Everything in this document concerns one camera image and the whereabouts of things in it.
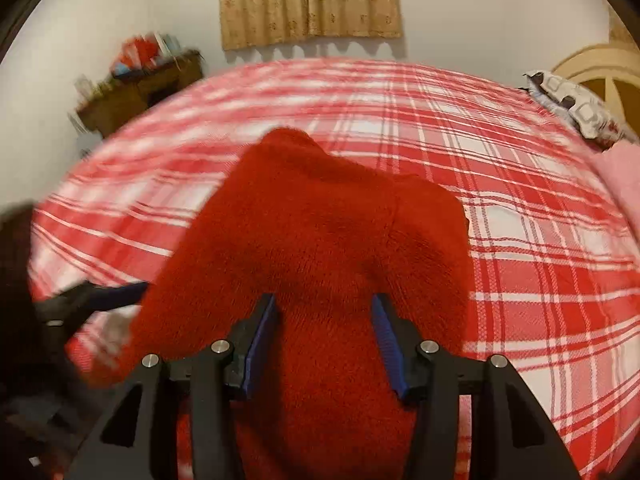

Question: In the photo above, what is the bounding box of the wooden desk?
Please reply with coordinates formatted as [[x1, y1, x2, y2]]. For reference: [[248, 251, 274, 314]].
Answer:
[[75, 50, 206, 138]]

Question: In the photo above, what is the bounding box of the beige patterned curtain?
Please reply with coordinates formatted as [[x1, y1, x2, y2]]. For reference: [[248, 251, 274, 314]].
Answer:
[[216, 0, 403, 52]]

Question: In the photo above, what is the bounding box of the grey patterned pillow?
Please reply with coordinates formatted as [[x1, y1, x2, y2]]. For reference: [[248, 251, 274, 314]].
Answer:
[[522, 70, 640, 150]]

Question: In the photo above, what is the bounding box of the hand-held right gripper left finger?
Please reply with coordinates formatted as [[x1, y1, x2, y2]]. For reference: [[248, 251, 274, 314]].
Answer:
[[65, 292, 279, 480]]

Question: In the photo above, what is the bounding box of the pink fluffy blanket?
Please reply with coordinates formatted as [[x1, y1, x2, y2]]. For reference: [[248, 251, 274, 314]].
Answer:
[[590, 141, 640, 233]]

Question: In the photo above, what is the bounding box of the beige wooden headboard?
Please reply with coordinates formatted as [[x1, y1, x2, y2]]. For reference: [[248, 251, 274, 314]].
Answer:
[[550, 10, 640, 126]]

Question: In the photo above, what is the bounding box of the red knitted sweater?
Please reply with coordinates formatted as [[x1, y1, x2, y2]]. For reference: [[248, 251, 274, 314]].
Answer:
[[85, 127, 473, 480]]

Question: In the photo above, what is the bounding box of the red plaid blanket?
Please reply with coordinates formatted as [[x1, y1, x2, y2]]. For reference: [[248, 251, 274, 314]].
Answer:
[[27, 57, 640, 480]]

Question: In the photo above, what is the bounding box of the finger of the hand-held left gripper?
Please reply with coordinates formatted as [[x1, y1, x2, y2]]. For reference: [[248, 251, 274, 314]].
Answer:
[[37, 280, 151, 328]]

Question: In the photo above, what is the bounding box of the red box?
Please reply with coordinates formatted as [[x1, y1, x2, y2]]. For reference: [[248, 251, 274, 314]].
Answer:
[[117, 35, 162, 68]]

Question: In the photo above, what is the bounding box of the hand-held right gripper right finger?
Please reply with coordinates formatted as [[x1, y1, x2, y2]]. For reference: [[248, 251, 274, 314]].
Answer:
[[370, 292, 583, 480]]

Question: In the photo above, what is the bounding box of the person's left forearm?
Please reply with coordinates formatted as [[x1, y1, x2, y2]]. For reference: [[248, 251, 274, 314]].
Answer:
[[0, 204, 38, 311]]

